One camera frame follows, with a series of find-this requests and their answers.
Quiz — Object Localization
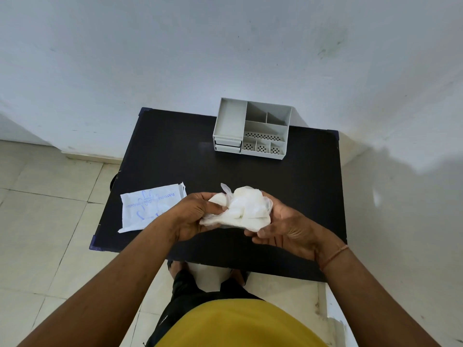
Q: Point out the black shorts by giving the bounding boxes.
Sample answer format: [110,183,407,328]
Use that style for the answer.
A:
[145,269,262,347]

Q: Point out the person's left forearm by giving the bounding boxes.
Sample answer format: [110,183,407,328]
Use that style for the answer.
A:
[16,209,182,347]

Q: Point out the person's left foot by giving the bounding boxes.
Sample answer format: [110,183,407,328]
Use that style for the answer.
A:
[167,260,189,282]

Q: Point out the person's left hand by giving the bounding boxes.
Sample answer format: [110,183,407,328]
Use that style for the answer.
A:
[170,192,227,243]

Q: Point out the person's right forearm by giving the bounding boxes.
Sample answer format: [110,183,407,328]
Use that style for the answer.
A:
[318,245,443,347]

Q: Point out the yellow shirt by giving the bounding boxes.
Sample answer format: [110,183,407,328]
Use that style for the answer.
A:
[155,299,328,347]

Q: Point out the white plastic desk organizer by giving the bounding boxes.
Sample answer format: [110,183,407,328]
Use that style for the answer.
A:
[213,97,293,160]

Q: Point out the orange thread wristband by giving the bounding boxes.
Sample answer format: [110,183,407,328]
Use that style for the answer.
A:
[320,244,350,272]

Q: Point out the person's right foot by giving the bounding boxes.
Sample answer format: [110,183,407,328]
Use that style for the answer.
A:
[228,269,250,286]

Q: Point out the white paper glove packet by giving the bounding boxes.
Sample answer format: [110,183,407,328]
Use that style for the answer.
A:
[117,182,188,234]

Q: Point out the person's right hand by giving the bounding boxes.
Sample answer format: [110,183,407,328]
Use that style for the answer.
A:
[244,191,348,263]

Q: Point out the clear plastic gloves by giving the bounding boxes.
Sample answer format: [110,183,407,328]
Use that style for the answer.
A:
[199,183,273,232]

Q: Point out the person's foot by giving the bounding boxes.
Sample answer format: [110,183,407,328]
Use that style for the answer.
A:
[228,269,250,286]
[167,260,189,282]

